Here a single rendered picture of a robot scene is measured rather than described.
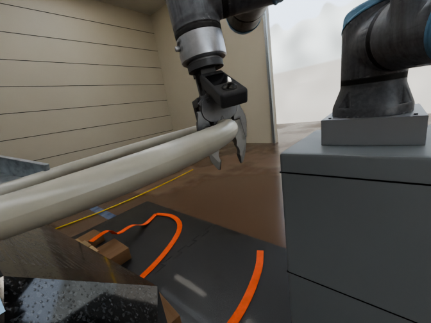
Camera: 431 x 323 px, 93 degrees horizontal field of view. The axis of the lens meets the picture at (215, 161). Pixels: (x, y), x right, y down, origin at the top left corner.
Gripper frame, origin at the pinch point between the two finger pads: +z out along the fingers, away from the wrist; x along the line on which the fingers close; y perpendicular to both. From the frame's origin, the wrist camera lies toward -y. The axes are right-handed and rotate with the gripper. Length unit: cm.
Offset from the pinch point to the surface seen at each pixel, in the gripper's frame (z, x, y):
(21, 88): -152, 247, 484
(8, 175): -8, 49, 21
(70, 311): 16.9, 35.5, -3.1
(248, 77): -73, -222, 430
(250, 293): 86, -10, 49
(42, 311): 13.6, 37.8, -4.9
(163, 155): -7.6, 12.5, -21.9
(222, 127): -8.2, 4.9, -15.7
